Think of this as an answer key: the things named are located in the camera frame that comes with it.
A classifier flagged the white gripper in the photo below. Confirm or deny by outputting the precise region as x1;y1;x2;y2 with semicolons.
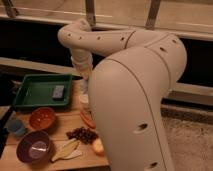
71;57;93;80

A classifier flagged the grey towel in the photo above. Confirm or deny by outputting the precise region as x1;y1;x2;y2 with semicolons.
80;79;89;94

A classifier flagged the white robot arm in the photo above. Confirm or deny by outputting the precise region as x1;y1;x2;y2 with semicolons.
58;19;187;171

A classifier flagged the white paper cup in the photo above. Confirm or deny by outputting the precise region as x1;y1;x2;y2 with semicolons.
79;94;89;109

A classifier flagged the blue plastic cup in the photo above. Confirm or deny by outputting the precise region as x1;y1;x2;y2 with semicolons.
6;119;26;137

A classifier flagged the grey sponge block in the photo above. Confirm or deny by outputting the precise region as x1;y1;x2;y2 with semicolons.
52;85;65;100

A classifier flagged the orange carrot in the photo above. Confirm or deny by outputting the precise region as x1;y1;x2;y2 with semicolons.
80;111;96;129

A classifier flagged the green plastic tray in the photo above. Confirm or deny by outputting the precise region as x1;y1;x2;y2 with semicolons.
13;74;72;109

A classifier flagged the orange bowl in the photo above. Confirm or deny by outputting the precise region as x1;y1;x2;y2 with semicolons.
29;107;56;130

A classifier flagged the dark grape bunch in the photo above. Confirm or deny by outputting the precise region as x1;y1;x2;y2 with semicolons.
66;127;98;144

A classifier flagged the yellow apple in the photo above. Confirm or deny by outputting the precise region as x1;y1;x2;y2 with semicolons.
92;138;104;156

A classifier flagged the wooden spatula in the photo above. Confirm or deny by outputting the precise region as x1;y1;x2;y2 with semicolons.
51;138;82;162

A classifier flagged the purple bowl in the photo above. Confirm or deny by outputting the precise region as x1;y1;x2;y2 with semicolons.
16;131;51;164

